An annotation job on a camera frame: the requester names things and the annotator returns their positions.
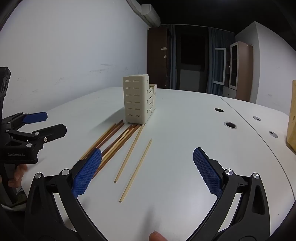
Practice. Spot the narrow blue curtain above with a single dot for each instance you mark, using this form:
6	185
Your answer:
173	58

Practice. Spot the white-framed window sash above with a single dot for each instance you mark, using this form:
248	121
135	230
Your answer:
219	66

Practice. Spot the brown glass-door cabinet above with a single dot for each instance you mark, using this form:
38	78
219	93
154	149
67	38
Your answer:
245	69

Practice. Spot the person's left hand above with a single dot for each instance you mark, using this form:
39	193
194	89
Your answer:
18	173

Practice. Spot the group of wooden chopsticks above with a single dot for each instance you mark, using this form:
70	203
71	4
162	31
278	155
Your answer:
115	141

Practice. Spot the brown cardboard box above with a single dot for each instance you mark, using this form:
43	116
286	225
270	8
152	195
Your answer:
292	115

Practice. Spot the white wall air conditioner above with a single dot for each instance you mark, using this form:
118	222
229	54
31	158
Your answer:
151	15

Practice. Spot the light bamboo chopstick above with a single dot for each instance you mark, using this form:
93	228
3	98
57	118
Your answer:
135	171
129	153

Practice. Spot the person's right hand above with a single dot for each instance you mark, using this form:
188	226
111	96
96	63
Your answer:
158	236

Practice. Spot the dark brown wardrobe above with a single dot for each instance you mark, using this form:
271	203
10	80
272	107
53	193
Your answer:
157	58

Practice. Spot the wide blue curtain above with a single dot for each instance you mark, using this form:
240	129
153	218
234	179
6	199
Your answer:
219	37

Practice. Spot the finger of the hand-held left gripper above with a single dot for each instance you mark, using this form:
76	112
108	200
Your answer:
34	117
55	131

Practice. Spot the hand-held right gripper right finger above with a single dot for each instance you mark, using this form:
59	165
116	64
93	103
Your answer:
208	173

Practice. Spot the cream plastic utensil holder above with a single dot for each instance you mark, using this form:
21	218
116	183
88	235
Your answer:
135	99

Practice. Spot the white pipe cover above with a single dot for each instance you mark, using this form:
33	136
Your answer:
134	5

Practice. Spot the dark window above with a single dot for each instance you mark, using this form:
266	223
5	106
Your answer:
192	46

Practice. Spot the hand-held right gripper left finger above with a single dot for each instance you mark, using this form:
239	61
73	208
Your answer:
87	171

